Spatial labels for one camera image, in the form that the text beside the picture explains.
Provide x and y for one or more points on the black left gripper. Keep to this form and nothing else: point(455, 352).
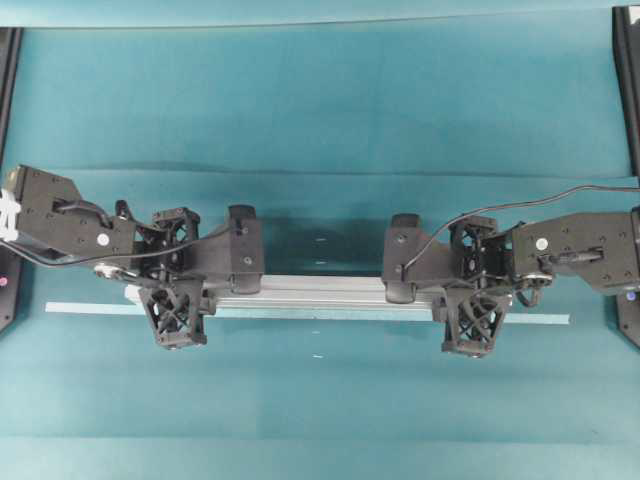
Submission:
point(171, 298)

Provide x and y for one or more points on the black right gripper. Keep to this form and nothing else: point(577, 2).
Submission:
point(482, 264)

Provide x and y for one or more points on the silver aluminium extrusion rail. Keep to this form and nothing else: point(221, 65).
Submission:
point(315, 297)

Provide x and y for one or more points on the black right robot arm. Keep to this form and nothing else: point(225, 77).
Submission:
point(600, 248)

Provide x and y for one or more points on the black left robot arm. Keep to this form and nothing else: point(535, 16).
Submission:
point(45, 216)

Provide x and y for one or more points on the light blue tape strip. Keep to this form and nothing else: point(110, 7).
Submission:
point(320, 319)

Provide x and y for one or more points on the teal table cloth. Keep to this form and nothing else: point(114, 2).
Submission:
point(327, 130)

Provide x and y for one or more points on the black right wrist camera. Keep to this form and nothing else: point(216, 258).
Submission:
point(400, 245)

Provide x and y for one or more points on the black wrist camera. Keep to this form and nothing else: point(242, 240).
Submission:
point(246, 250)
point(400, 245)

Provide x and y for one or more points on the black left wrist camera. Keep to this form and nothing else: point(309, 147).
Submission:
point(246, 250)

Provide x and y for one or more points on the black left frame post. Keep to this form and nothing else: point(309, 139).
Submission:
point(11, 264)

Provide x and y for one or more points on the black frame post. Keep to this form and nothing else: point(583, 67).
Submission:
point(11, 264)
point(625, 43)

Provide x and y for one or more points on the black right frame post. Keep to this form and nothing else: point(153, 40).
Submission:
point(625, 43)

